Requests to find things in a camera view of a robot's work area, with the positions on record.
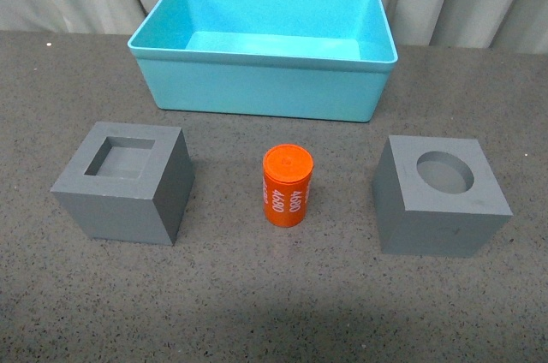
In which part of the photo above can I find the orange cylinder 4680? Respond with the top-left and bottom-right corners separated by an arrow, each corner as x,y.
263,144 -> 313,228

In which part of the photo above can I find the gray cube square hole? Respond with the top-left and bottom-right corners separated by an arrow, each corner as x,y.
51,122 -> 194,245

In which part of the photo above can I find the gray cube round hole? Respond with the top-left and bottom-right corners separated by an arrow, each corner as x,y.
372,135 -> 513,257

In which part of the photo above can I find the blue plastic box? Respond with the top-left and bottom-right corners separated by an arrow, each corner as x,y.
128,0 -> 398,122

